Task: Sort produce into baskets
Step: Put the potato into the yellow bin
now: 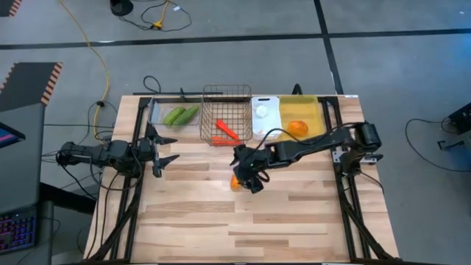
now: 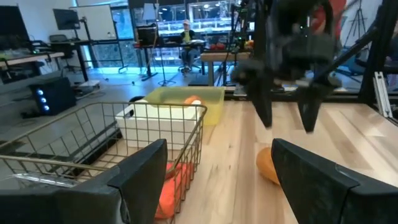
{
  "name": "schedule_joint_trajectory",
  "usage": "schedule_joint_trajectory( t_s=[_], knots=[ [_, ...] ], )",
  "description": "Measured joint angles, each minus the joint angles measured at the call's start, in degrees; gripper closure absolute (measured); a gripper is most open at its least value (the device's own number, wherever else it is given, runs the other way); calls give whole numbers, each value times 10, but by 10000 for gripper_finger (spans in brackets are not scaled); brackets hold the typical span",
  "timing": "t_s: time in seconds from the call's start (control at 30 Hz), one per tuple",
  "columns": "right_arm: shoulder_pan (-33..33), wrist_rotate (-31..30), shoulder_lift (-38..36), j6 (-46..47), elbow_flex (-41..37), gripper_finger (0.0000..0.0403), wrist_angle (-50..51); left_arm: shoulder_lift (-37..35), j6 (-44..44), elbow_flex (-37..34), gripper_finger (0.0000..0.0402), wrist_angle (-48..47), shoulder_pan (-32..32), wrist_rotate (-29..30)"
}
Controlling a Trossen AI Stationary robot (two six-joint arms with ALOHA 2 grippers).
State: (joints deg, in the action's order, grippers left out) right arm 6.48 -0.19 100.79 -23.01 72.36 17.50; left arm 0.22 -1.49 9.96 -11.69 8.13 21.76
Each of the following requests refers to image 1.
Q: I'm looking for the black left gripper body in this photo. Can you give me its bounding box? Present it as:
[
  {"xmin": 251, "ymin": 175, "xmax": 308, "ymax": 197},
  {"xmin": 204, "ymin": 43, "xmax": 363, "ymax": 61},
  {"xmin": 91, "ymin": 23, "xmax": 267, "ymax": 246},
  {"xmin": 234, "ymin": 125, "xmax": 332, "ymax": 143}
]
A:
[{"xmin": 138, "ymin": 127, "xmax": 157, "ymax": 174}]

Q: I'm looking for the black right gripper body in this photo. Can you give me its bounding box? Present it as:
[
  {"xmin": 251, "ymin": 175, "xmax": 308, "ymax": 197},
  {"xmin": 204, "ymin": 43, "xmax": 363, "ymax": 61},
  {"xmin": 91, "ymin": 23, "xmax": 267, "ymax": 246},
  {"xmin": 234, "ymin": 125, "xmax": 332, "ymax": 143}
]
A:
[{"xmin": 230, "ymin": 145, "xmax": 277, "ymax": 185}]

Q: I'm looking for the green cucumber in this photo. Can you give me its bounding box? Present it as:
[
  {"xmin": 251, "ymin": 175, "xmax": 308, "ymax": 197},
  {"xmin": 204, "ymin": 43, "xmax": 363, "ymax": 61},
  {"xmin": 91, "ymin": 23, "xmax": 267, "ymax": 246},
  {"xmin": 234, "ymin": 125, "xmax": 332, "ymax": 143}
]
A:
[
  {"xmin": 163, "ymin": 106, "xmax": 187, "ymax": 125},
  {"xmin": 171, "ymin": 105, "xmax": 201, "ymax": 127}
]

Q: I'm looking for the orange carrot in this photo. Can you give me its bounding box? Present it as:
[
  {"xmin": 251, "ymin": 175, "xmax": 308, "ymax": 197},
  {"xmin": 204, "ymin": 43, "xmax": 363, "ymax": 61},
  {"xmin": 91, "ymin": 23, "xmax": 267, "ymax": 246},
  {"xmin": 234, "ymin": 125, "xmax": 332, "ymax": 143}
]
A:
[{"xmin": 215, "ymin": 119, "xmax": 241, "ymax": 141}]

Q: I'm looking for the clear plastic bin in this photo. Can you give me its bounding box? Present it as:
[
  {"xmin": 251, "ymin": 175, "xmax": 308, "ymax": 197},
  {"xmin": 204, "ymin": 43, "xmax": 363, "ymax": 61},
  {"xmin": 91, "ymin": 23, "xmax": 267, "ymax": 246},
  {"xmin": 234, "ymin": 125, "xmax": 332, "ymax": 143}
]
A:
[{"xmin": 147, "ymin": 96, "xmax": 202, "ymax": 127}]

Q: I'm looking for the white plastic bin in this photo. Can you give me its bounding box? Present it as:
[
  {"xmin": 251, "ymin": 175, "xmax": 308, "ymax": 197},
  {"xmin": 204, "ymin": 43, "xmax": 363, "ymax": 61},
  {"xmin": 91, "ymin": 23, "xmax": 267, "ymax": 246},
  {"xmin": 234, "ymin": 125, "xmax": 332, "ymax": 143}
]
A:
[{"xmin": 251, "ymin": 96, "xmax": 283, "ymax": 143}]

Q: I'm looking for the yellow plastic bin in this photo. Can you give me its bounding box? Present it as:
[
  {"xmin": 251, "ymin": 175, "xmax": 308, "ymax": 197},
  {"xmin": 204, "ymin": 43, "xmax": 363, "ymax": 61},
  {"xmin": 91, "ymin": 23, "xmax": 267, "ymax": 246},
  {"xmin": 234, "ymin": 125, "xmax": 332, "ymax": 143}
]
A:
[{"xmin": 278, "ymin": 94, "xmax": 327, "ymax": 139}]

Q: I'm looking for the grey desk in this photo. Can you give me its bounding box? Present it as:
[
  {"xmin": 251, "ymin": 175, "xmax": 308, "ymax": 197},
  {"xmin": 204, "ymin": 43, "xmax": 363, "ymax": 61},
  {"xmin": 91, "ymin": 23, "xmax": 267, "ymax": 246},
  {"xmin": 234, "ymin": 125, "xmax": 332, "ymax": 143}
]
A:
[{"xmin": 0, "ymin": 102, "xmax": 47, "ymax": 214}]

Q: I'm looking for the black mat with orange stripes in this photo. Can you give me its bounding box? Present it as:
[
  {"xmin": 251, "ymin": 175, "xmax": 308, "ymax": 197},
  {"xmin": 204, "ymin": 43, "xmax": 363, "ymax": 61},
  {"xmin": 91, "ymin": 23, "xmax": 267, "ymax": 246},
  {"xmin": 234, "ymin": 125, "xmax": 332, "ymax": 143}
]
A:
[
  {"xmin": 0, "ymin": 61, "xmax": 64, "ymax": 113},
  {"xmin": 0, "ymin": 0, "xmax": 23, "ymax": 18}
]

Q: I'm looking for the desk monitor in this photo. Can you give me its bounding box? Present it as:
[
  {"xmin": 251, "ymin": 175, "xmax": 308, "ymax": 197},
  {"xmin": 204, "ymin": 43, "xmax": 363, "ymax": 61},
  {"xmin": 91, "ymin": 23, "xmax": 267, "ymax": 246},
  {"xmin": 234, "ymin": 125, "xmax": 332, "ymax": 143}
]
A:
[{"xmin": 0, "ymin": 121, "xmax": 26, "ymax": 150}]

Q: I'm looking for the black round base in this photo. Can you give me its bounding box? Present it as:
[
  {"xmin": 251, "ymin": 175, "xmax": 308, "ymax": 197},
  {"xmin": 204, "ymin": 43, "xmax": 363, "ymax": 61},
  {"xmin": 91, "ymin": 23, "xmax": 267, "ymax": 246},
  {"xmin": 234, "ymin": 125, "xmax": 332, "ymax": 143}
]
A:
[{"xmin": 109, "ymin": 0, "xmax": 135, "ymax": 17}]

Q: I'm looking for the backlit keyboard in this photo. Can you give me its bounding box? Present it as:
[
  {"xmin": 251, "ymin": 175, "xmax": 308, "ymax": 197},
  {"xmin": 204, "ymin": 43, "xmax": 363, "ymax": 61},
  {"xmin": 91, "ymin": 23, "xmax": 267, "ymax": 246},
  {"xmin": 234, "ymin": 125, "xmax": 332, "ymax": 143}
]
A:
[{"xmin": 0, "ymin": 213, "xmax": 38, "ymax": 255}]

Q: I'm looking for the black box device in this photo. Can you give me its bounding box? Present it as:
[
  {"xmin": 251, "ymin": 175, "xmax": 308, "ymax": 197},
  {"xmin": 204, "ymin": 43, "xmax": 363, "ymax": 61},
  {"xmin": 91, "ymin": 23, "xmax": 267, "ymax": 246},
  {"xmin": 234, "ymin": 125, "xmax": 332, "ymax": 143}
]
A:
[{"xmin": 447, "ymin": 102, "xmax": 471, "ymax": 135}]

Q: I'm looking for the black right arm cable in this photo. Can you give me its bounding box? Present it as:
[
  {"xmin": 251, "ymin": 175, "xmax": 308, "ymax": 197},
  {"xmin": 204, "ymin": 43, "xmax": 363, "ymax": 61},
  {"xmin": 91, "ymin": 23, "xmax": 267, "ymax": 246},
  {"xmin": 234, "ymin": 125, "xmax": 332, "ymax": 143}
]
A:
[{"xmin": 252, "ymin": 122, "xmax": 356, "ymax": 148}]

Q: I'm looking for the wire mesh basket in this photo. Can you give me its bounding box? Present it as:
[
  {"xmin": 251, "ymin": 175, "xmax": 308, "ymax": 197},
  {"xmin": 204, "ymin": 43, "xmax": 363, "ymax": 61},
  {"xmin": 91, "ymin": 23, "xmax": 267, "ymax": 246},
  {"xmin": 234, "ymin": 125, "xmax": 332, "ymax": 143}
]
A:
[{"xmin": 199, "ymin": 83, "xmax": 254, "ymax": 147}]

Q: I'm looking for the black cable loop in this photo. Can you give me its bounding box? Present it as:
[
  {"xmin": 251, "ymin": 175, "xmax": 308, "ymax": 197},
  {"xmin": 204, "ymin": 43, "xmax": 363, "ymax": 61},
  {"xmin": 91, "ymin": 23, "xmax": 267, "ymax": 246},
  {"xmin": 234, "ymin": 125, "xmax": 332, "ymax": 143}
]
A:
[{"xmin": 142, "ymin": 75, "xmax": 162, "ymax": 95}]

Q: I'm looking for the thick yellow extension cable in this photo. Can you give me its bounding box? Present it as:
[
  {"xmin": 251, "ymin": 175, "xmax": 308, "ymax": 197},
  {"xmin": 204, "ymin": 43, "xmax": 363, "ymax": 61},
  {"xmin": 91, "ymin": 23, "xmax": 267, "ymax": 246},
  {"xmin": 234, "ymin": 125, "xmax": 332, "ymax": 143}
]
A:
[{"xmin": 58, "ymin": 0, "xmax": 111, "ymax": 126}]

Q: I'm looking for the black table frame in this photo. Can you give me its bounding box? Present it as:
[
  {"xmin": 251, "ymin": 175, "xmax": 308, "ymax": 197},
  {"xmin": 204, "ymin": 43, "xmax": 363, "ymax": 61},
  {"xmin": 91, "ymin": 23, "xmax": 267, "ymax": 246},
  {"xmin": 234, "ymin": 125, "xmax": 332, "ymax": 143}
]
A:
[{"xmin": 84, "ymin": 94, "xmax": 400, "ymax": 264}]

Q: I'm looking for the thin yellow cable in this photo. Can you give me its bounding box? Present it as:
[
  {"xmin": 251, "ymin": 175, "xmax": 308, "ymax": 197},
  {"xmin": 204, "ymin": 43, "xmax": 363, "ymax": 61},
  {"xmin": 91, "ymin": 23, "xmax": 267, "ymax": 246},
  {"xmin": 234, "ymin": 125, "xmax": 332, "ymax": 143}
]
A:
[{"xmin": 152, "ymin": 0, "xmax": 171, "ymax": 30}]

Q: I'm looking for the black floor cable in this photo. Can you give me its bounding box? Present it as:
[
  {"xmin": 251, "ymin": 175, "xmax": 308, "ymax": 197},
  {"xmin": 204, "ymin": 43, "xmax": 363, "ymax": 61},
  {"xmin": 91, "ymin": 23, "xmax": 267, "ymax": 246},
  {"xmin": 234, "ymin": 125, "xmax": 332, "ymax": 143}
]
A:
[
  {"xmin": 404, "ymin": 117, "xmax": 471, "ymax": 184},
  {"xmin": 117, "ymin": 0, "xmax": 193, "ymax": 32}
]

